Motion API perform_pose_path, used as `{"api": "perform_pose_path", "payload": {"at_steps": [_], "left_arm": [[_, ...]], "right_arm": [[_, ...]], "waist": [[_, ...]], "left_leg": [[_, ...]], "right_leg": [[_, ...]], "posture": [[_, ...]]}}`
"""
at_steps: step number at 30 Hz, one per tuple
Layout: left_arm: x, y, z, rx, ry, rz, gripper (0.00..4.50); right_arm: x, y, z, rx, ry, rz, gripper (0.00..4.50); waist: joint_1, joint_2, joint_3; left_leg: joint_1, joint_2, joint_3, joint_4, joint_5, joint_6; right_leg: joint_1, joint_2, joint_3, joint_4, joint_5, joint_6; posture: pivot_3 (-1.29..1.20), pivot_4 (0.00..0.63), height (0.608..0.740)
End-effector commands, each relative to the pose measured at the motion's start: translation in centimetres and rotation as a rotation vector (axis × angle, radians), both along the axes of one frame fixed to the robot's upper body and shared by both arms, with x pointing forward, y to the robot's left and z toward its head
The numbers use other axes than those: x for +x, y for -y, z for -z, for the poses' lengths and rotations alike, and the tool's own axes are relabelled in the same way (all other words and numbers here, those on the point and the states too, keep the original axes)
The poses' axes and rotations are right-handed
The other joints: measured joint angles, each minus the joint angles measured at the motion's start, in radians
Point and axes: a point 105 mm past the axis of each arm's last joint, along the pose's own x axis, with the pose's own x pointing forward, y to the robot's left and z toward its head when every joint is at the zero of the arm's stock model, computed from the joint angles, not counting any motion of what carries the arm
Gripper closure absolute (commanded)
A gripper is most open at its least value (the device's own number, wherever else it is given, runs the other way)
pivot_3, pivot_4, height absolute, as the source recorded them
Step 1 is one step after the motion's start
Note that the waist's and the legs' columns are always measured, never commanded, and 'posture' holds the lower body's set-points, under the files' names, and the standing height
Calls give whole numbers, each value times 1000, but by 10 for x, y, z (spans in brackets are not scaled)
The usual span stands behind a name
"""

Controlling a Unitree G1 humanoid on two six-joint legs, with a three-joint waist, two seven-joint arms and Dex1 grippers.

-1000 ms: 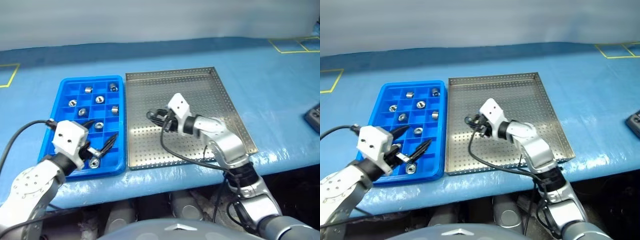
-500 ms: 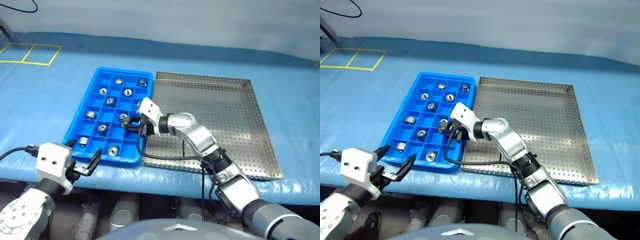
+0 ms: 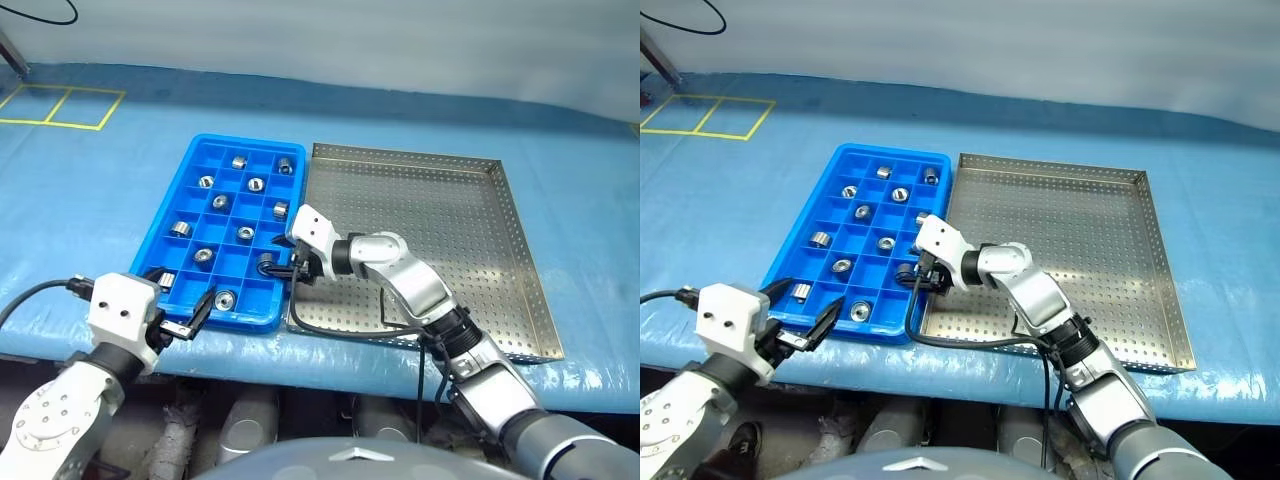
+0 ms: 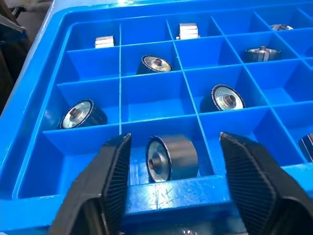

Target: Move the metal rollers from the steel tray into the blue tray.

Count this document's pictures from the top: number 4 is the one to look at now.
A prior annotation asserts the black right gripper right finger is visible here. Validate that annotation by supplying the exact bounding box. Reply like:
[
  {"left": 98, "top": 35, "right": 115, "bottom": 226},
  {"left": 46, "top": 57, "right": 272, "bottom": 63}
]
[{"left": 219, "top": 132, "right": 313, "bottom": 235}]

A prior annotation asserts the blue compartment tray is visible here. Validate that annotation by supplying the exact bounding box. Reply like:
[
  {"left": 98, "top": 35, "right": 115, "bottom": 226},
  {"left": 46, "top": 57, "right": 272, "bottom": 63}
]
[{"left": 0, "top": 0, "right": 313, "bottom": 235}]

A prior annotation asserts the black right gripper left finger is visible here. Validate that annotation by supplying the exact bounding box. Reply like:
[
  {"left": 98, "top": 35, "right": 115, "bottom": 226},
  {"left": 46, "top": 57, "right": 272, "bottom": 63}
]
[{"left": 52, "top": 133, "right": 133, "bottom": 235}]

